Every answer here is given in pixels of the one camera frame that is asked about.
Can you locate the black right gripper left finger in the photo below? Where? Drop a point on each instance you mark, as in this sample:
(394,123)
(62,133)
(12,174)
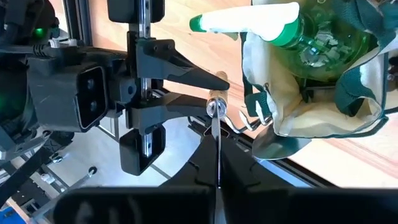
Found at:
(186,199)

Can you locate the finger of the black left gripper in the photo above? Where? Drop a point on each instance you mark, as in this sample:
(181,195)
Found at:
(168,107)
(186,71)

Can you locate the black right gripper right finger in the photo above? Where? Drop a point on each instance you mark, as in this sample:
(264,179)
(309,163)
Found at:
(280,202)

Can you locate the beige green gardening bag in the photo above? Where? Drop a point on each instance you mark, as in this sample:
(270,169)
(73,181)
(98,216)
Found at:
(311,118)

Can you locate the green spray bottle white nozzle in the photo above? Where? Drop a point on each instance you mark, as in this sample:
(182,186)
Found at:
(326,46)

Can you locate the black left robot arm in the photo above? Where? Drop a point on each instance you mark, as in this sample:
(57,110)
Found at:
(15,93)

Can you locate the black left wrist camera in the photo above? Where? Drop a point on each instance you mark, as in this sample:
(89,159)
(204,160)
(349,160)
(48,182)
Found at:
(71,96)

